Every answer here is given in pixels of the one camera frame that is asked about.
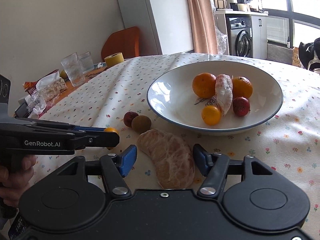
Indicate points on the white plate blue rim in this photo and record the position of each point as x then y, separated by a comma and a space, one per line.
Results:
172, 98

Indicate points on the peeled pomelo segment long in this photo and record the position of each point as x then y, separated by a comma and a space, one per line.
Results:
224, 92

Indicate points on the orange wooden chair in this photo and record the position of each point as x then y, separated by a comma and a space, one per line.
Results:
125, 41

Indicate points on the snack package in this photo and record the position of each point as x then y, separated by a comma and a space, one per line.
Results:
48, 86

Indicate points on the crumpled clear plastic bag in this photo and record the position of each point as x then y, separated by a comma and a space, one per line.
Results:
222, 42

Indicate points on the peeled pomelo segment wide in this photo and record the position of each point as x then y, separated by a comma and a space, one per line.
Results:
171, 156

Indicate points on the grey washing machine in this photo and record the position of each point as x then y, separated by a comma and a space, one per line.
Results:
239, 29

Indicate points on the person's left hand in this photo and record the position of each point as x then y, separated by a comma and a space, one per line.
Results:
15, 184

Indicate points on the orange in plate back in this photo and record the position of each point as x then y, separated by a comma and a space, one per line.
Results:
242, 87

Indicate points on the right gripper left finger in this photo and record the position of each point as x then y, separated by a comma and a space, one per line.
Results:
115, 167

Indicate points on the yellow tape roll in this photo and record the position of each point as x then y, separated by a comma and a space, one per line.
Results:
114, 59

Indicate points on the floral white tablecloth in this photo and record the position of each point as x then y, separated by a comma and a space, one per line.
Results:
288, 143

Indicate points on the brown kiwi near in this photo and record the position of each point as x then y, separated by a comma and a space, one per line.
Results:
141, 123

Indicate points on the red plum in plate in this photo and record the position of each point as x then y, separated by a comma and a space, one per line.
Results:
241, 106

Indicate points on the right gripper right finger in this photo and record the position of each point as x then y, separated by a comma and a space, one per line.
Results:
214, 167

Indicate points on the cardboard box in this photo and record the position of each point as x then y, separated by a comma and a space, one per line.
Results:
295, 58

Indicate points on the dark red plum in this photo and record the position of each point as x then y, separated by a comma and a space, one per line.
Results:
128, 118

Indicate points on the white kitchen cabinet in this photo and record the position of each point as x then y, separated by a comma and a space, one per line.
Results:
259, 37

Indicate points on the black clothes pile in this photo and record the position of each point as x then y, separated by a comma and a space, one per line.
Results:
309, 55

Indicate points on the large orange mandarin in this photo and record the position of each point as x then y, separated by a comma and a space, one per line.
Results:
204, 85

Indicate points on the clear drinking glass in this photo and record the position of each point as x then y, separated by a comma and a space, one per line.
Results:
72, 67
86, 62

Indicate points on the pink left curtain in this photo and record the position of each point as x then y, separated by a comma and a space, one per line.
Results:
203, 26

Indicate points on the small orange kumquat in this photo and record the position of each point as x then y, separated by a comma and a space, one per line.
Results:
211, 115
110, 129

